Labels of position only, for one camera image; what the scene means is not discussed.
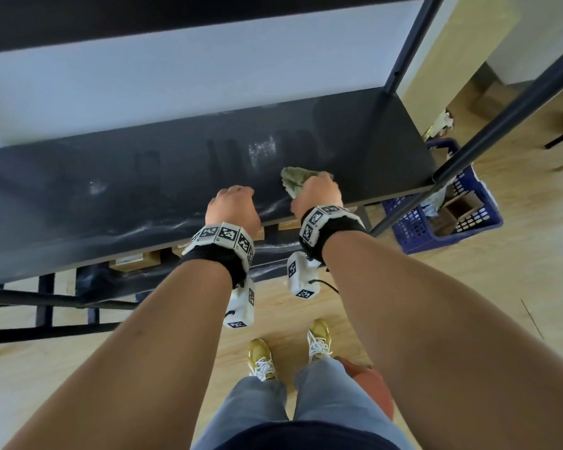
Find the person's right hand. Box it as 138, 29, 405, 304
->
290, 171, 344, 221

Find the person's left hand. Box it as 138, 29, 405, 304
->
205, 184, 262, 238

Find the green and pink cleaning cloth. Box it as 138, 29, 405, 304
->
280, 166, 334, 200

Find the dark metal shelf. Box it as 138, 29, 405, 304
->
0, 0, 563, 310

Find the group of brown cardboard boxes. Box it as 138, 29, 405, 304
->
108, 206, 357, 273

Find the person's right forearm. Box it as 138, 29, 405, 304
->
321, 231, 563, 450

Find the person's left forearm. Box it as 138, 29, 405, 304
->
4, 262, 233, 450

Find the open brown cardboard box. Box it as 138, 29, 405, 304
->
439, 191, 484, 238

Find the person's yellow-green shoe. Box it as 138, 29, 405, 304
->
246, 338, 278, 381
307, 319, 333, 364

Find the flat brown cardboard box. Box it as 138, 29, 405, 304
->
471, 84, 512, 119

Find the person's blue jeans leg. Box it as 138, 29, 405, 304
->
293, 358, 416, 450
192, 375, 290, 450

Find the person's dark shirt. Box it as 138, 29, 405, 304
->
215, 420, 400, 450

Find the black marker wristband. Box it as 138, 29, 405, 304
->
299, 204, 368, 263
178, 222, 256, 289

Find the white marker cube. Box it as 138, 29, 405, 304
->
287, 251, 322, 301

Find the blue plastic crate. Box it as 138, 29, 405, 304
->
382, 137, 504, 255

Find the crumpled white paper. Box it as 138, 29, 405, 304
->
430, 109, 456, 136

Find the pink plastic stool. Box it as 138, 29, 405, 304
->
335, 356, 395, 420

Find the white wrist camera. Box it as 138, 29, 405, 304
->
223, 276, 256, 330

